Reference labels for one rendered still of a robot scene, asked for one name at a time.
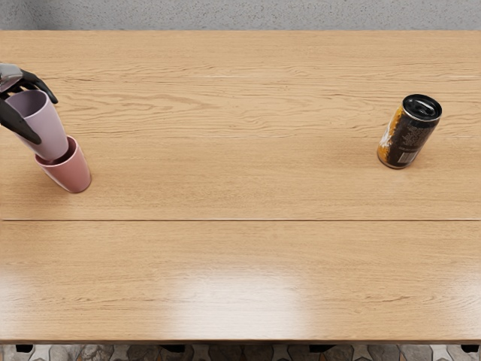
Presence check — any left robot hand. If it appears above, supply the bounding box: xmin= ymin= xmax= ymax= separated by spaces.
xmin=0 ymin=62 xmax=59 ymax=146

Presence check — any lilac cup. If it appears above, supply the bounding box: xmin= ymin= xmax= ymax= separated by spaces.
xmin=5 ymin=89 xmax=70 ymax=162

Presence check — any pink cup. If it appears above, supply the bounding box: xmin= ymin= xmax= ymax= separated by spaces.
xmin=35 ymin=135 xmax=92 ymax=194

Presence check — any black and orange can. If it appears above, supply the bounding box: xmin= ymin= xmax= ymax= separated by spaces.
xmin=377 ymin=93 xmax=443 ymax=169

